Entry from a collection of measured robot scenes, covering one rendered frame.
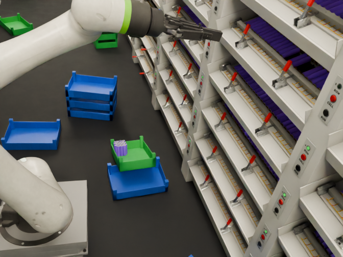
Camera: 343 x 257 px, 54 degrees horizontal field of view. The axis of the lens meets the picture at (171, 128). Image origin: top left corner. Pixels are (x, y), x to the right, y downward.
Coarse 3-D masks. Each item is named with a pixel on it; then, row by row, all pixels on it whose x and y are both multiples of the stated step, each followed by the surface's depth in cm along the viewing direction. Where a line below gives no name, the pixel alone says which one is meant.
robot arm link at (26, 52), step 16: (64, 16) 91; (32, 32) 88; (48, 32) 88; (64, 32) 90; (0, 48) 84; (16, 48) 85; (32, 48) 86; (48, 48) 89; (64, 48) 92; (0, 64) 83; (16, 64) 85; (32, 64) 88; (0, 80) 84
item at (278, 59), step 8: (240, 24) 129; (248, 32) 124; (256, 40) 120; (264, 48) 116; (272, 48) 114; (264, 56) 114; (272, 56) 112; (280, 56) 110; (272, 64) 110; (280, 64) 109; (288, 72) 105; (296, 72) 103; (296, 80) 102; (304, 80) 99; (304, 88) 99; (312, 88) 96; (312, 96) 97
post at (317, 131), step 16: (336, 64) 78; (320, 96) 84; (336, 112) 80; (304, 128) 91; (320, 128) 85; (336, 128) 80; (320, 144) 86; (288, 160) 99; (320, 160) 87; (288, 176) 100; (304, 176) 93; (320, 176) 92; (272, 208) 110; (288, 208) 102; (272, 224) 111; (256, 240) 122; (272, 240) 112; (256, 256) 123
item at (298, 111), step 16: (240, 16) 133; (256, 16) 135; (224, 32) 133; (240, 32) 130; (256, 48) 120; (240, 64) 123; (256, 64) 114; (256, 80) 113; (288, 80) 104; (272, 96) 105; (288, 96) 100; (304, 96) 98; (288, 112) 98; (304, 112) 94
